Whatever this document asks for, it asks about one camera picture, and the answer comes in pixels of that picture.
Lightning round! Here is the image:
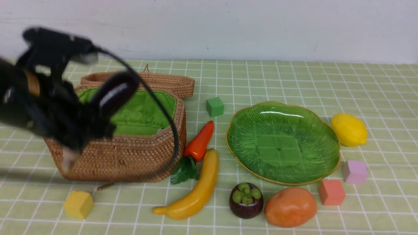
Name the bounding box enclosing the yellow toy banana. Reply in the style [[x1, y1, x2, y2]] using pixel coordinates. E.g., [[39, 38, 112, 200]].
[[152, 148, 219, 220]]

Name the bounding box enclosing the green wooden cube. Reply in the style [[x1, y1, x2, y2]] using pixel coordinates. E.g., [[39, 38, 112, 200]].
[[206, 97, 224, 118]]

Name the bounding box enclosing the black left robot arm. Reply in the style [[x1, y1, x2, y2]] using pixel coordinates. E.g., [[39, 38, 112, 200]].
[[1, 26, 142, 173]]

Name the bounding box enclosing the yellow toy lemon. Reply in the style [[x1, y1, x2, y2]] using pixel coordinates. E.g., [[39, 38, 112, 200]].
[[330, 113, 368, 147]]

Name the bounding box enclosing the orange-brown toy potato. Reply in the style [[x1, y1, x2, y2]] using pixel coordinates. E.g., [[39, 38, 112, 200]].
[[264, 187, 318, 228]]

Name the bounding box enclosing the woven wicker basket lid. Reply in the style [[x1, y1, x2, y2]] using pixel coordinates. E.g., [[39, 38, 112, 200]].
[[81, 64, 195, 98]]

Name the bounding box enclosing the purple toy mangosteen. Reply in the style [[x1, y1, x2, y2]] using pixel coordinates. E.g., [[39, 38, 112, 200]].
[[229, 182, 264, 220]]

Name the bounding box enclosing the pink-red wooden cube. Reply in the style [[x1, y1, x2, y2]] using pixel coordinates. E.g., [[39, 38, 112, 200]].
[[318, 180, 346, 206]]

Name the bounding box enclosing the green leaf-shaped glass plate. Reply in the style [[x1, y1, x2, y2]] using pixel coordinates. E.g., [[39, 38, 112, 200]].
[[225, 101, 342, 186]]

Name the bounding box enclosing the yellow wooden cube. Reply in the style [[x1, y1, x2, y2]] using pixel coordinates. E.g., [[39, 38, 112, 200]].
[[63, 190, 94, 220]]

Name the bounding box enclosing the lilac wooden cube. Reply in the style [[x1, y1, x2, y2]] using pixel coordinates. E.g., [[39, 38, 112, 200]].
[[342, 160, 368, 185]]

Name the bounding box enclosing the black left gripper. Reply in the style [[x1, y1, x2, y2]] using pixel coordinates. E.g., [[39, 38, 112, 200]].
[[17, 27, 141, 173]]

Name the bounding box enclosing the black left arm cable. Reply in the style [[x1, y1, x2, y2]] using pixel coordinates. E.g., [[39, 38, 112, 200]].
[[93, 46, 180, 178]]

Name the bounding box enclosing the orange toy carrot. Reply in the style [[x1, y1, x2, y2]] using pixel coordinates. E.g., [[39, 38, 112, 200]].
[[170, 120, 215, 185]]

